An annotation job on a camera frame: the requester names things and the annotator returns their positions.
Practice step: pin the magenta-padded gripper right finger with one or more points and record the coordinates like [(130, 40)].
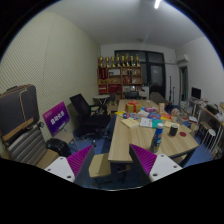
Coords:
[(145, 158)]

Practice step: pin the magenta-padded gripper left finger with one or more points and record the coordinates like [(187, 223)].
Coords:
[(78, 160)]

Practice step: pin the blue drink bottle white cap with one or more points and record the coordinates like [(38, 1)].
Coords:
[(156, 138)]

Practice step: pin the square wooden stool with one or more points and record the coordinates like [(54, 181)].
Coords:
[(99, 165)]

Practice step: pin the black plastic bag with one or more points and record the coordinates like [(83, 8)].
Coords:
[(58, 147)]

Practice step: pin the white booklet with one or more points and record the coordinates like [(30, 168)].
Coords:
[(146, 122)]

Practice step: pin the beige notebook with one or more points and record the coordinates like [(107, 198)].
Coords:
[(130, 122)]

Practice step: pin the beige paper envelope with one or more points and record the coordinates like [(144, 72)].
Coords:
[(170, 123)]

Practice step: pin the flat round red coaster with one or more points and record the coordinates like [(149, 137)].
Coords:
[(182, 134)]

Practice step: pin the orange booklet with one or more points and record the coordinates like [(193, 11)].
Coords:
[(166, 116)]

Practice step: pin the purple sign board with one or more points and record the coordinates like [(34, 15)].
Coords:
[(56, 118)]

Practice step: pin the black office chair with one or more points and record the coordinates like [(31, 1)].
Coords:
[(81, 111)]

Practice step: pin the pink package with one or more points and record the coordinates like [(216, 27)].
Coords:
[(150, 109)]

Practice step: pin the yellow gift box red ribbon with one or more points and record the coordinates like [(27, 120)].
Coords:
[(133, 107)]

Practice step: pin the small kraft cardboard box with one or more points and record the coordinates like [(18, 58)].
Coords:
[(161, 108)]

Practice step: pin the silver ribbed suitcase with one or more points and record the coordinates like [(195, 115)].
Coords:
[(26, 146)]

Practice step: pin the potted pink flowers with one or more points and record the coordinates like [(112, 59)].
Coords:
[(175, 112)]

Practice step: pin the small round white table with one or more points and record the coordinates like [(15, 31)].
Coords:
[(101, 97)]

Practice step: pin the white round stool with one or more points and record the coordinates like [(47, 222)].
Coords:
[(210, 133)]

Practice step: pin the long wooden side desk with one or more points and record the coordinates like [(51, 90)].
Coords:
[(208, 112)]

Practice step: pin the dark grey suitcase tan trim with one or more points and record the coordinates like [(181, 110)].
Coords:
[(16, 110)]

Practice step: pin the black computer monitor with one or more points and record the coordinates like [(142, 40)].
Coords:
[(196, 93)]

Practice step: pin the wooden shelf unit with trophies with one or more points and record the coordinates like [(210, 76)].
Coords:
[(120, 78)]

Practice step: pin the dark glass double door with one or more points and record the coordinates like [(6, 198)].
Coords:
[(156, 75)]

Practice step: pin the white wall air conditioner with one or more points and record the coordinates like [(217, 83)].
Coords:
[(182, 58)]

